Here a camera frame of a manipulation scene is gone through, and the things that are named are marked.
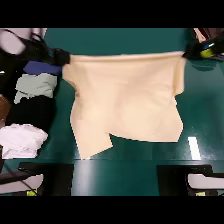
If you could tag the black garment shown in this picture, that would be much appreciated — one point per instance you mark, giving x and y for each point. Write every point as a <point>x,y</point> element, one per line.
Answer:
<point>31,113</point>

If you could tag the blue garment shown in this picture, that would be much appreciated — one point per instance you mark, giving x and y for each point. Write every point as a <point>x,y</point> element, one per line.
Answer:
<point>41,68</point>

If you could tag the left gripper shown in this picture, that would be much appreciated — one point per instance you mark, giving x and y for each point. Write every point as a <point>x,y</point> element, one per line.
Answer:
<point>62,57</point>

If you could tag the pale grey-green garment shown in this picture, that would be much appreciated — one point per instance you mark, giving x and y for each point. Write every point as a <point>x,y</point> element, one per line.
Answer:
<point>35,86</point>

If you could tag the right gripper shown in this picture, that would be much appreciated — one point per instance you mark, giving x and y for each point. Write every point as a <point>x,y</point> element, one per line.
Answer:
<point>190,52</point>

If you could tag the white garment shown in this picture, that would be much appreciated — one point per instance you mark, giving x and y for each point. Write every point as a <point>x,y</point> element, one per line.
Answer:
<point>21,141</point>

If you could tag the brown garment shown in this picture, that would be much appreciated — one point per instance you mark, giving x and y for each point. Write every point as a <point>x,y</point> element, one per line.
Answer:
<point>3,110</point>

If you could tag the cream T-shirt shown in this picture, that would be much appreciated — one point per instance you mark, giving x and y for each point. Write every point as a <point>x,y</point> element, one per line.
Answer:
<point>126,96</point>

